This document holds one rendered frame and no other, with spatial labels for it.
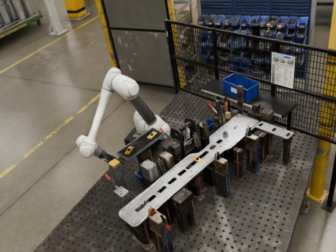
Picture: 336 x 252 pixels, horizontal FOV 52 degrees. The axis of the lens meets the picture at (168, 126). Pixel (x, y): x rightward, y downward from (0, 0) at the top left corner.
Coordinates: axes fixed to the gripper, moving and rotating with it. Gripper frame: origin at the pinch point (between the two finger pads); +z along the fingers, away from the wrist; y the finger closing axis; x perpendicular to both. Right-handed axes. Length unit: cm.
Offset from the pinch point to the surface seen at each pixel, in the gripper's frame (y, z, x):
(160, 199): -63, 20, -16
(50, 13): 650, -210, -26
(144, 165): -42.4, 2.6, -23.2
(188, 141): -16, 28, -52
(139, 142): -24.0, -5.6, -31.0
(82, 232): -36, -1, 47
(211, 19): 198, 25, -176
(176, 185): -55, 26, -27
